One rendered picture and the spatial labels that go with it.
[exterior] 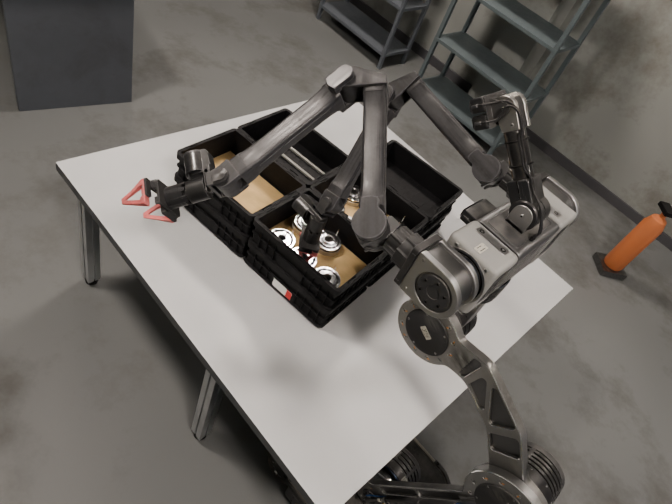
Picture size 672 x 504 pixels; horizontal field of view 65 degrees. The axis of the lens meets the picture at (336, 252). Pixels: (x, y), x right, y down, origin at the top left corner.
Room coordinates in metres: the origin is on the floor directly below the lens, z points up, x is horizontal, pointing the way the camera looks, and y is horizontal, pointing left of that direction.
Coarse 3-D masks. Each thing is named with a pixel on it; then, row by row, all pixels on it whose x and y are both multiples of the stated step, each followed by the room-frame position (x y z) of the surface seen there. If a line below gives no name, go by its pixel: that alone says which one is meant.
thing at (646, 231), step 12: (660, 204) 3.27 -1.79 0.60; (648, 216) 3.26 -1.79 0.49; (660, 216) 3.22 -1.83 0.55; (636, 228) 3.23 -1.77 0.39; (648, 228) 3.18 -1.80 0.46; (660, 228) 3.18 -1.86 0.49; (624, 240) 3.22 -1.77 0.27; (636, 240) 3.17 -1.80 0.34; (648, 240) 3.17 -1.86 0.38; (612, 252) 3.22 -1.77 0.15; (624, 252) 3.17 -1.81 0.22; (636, 252) 3.17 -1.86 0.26; (600, 264) 3.18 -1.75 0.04; (612, 264) 3.17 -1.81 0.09; (624, 264) 3.17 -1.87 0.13; (612, 276) 3.14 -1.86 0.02; (624, 276) 3.16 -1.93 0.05
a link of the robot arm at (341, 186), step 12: (360, 144) 1.41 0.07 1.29; (348, 156) 1.39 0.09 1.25; (360, 156) 1.39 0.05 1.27; (348, 168) 1.36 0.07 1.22; (360, 168) 1.38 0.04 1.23; (336, 180) 1.34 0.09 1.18; (348, 180) 1.34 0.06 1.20; (324, 192) 1.31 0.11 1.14; (336, 192) 1.31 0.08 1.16; (348, 192) 1.34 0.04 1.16; (336, 204) 1.29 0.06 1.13
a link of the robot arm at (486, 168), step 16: (400, 80) 1.52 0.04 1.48; (416, 80) 1.52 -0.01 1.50; (400, 96) 1.51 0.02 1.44; (416, 96) 1.49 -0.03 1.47; (432, 96) 1.49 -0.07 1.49; (432, 112) 1.45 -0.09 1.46; (448, 112) 1.45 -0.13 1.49; (448, 128) 1.42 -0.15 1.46; (464, 128) 1.42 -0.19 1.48; (464, 144) 1.38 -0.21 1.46; (480, 160) 1.32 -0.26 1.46; (496, 160) 1.31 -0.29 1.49; (480, 176) 1.29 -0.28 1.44; (496, 176) 1.28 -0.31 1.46
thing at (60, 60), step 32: (32, 0) 2.31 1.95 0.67; (64, 0) 2.43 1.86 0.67; (96, 0) 2.56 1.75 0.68; (128, 0) 2.69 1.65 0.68; (32, 32) 2.30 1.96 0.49; (64, 32) 2.42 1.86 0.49; (96, 32) 2.55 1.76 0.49; (128, 32) 2.69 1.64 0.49; (32, 64) 2.28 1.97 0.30; (64, 64) 2.41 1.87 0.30; (96, 64) 2.55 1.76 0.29; (128, 64) 2.70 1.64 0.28; (32, 96) 2.27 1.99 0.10; (64, 96) 2.40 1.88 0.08; (96, 96) 2.55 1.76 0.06; (128, 96) 2.70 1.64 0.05
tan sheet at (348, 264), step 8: (280, 224) 1.41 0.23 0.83; (288, 224) 1.43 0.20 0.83; (296, 240) 1.37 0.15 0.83; (344, 248) 1.43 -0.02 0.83; (320, 256) 1.34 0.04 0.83; (328, 256) 1.36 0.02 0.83; (336, 256) 1.38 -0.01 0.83; (344, 256) 1.39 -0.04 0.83; (352, 256) 1.41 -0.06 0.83; (320, 264) 1.31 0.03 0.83; (328, 264) 1.32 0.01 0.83; (336, 264) 1.34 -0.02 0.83; (344, 264) 1.36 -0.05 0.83; (352, 264) 1.37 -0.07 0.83; (360, 264) 1.39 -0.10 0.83; (344, 272) 1.32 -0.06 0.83; (352, 272) 1.34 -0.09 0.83; (344, 280) 1.28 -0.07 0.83
